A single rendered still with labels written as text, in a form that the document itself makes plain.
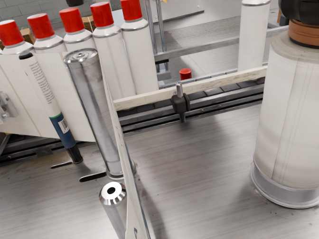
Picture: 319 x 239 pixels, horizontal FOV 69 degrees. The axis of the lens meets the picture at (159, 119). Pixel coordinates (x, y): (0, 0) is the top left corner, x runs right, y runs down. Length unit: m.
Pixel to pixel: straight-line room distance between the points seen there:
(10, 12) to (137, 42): 5.69
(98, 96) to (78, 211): 0.16
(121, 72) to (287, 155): 0.31
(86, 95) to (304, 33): 0.21
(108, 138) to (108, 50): 0.19
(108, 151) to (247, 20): 0.36
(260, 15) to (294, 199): 0.33
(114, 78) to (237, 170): 0.27
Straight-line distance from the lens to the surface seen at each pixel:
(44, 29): 0.46
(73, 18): 0.44
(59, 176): 0.41
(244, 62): 0.54
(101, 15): 0.44
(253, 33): 0.52
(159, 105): 0.49
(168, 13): 1.34
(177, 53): 0.53
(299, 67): 0.22
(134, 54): 0.45
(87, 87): 0.27
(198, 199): 0.32
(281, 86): 0.23
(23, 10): 6.05
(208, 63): 0.78
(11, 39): 0.47
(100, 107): 0.28
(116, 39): 0.44
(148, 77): 0.47
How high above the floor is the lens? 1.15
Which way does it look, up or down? 36 degrees down
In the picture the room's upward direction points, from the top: 10 degrees counter-clockwise
